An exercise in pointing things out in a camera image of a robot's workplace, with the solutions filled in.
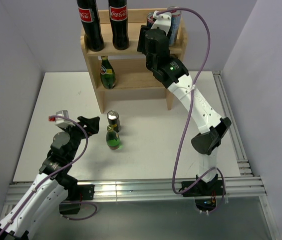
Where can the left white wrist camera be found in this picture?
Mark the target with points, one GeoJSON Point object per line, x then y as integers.
{"type": "Point", "coordinates": [61, 119]}

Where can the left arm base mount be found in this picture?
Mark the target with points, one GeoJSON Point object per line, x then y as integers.
{"type": "Point", "coordinates": [79, 193]}

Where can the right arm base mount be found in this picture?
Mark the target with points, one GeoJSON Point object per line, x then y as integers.
{"type": "Point", "coordinates": [207, 195]}

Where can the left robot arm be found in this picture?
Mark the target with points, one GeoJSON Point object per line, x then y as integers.
{"type": "Point", "coordinates": [52, 185]}

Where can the left cola bottle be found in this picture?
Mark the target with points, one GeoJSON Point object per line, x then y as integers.
{"type": "Point", "coordinates": [91, 24]}

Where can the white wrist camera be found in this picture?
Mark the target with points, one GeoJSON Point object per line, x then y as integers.
{"type": "Point", "coordinates": [61, 119]}
{"type": "Point", "coordinates": [162, 21]}

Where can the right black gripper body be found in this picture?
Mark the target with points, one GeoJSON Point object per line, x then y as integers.
{"type": "Point", "coordinates": [140, 45]}

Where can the right cola bottle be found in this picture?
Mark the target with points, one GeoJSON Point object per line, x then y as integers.
{"type": "Point", "coordinates": [118, 16]}

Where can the wooden shelf unit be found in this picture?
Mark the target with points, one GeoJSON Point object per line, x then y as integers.
{"type": "Point", "coordinates": [129, 64]}

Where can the cola bottle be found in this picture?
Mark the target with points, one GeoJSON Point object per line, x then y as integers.
{"type": "Point", "coordinates": [91, 24]}
{"type": "Point", "coordinates": [118, 16]}

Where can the right side aluminium rail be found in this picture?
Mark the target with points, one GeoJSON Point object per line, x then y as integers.
{"type": "Point", "coordinates": [242, 160]}

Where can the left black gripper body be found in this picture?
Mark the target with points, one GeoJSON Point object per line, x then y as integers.
{"type": "Point", "coordinates": [77, 134]}

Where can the front aluminium rail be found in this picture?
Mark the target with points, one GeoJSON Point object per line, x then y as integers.
{"type": "Point", "coordinates": [161, 189]}

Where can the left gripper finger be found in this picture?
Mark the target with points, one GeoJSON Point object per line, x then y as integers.
{"type": "Point", "coordinates": [84, 120]}
{"type": "Point", "coordinates": [92, 125]}

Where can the aluminium rail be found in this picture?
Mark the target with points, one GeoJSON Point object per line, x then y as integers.
{"type": "Point", "coordinates": [242, 160]}
{"type": "Point", "coordinates": [161, 189]}

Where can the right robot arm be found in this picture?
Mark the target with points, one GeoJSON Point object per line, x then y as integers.
{"type": "Point", "coordinates": [174, 76]}

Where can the silver blue can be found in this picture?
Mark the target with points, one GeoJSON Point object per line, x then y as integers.
{"type": "Point", "coordinates": [175, 22]}
{"type": "Point", "coordinates": [150, 20]}

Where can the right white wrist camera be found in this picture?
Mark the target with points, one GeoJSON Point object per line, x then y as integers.
{"type": "Point", "coordinates": [162, 21]}

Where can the green glass bottle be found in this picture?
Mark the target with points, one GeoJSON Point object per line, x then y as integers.
{"type": "Point", "coordinates": [112, 138]}
{"type": "Point", "coordinates": [107, 73]}

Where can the black yellow can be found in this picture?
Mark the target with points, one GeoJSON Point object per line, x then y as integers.
{"type": "Point", "coordinates": [113, 120]}

